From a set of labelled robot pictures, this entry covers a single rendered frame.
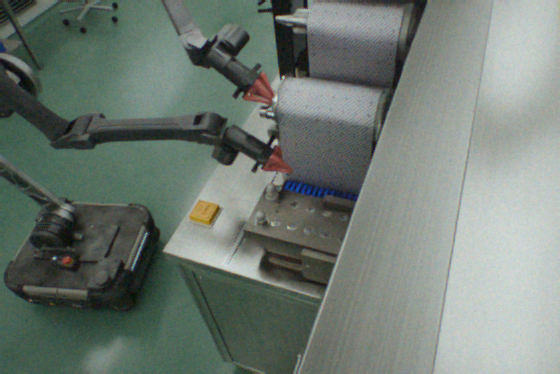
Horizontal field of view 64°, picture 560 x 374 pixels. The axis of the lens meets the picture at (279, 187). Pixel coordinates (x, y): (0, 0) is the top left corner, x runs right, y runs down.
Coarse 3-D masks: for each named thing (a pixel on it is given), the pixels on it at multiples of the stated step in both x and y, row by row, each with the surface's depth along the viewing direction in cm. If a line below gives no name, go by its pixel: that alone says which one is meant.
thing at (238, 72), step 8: (232, 64) 112; (240, 64) 113; (256, 64) 116; (224, 72) 113; (232, 72) 113; (240, 72) 113; (248, 72) 113; (232, 80) 114; (240, 80) 113; (240, 88) 115; (232, 96) 115
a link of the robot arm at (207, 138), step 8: (224, 120) 121; (224, 128) 119; (200, 136) 117; (208, 136) 116; (216, 136) 117; (208, 144) 118; (216, 144) 119; (216, 152) 125; (224, 152) 123; (232, 152) 123; (224, 160) 125; (232, 160) 126
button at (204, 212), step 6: (198, 204) 137; (204, 204) 137; (210, 204) 137; (216, 204) 136; (192, 210) 136; (198, 210) 135; (204, 210) 135; (210, 210) 135; (216, 210) 136; (192, 216) 134; (198, 216) 134; (204, 216) 134; (210, 216) 133; (204, 222) 134; (210, 222) 134
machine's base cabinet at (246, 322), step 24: (192, 288) 142; (216, 288) 135; (240, 288) 129; (216, 312) 150; (240, 312) 142; (264, 312) 135; (288, 312) 129; (312, 312) 123; (216, 336) 167; (240, 336) 158; (264, 336) 150; (288, 336) 142; (240, 360) 179; (264, 360) 168; (288, 360) 158
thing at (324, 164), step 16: (288, 144) 115; (304, 144) 113; (320, 144) 111; (336, 144) 109; (288, 160) 120; (304, 160) 117; (320, 160) 115; (336, 160) 113; (352, 160) 111; (368, 160) 109; (288, 176) 125; (304, 176) 122; (320, 176) 120; (336, 176) 117; (352, 176) 115; (352, 192) 120
